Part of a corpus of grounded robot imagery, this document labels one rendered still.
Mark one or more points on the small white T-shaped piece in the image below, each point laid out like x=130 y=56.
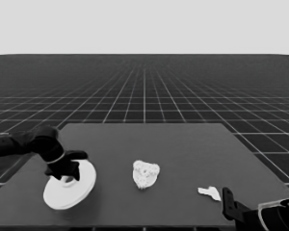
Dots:
x=212 y=192

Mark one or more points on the large thick white disc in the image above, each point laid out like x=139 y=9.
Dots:
x=64 y=197

